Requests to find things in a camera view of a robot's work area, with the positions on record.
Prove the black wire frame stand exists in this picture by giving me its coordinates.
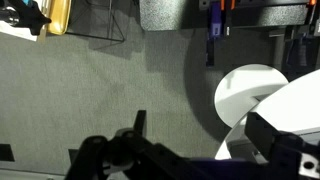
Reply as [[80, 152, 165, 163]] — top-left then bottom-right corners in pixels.
[[65, 0, 127, 43]]

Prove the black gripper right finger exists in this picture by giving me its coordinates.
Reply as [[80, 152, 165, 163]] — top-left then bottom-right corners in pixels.
[[244, 111, 320, 180]]

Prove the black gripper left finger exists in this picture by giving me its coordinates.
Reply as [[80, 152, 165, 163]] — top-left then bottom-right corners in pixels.
[[64, 109, 214, 180]]

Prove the yellow plastic object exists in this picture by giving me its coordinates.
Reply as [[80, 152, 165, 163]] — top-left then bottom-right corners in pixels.
[[45, 0, 72, 36]]

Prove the white flat board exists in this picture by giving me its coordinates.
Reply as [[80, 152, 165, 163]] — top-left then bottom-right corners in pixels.
[[0, 19, 38, 43]]

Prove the white round pedestal table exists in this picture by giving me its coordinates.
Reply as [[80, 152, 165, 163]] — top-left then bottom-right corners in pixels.
[[214, 63, 320, 161]]

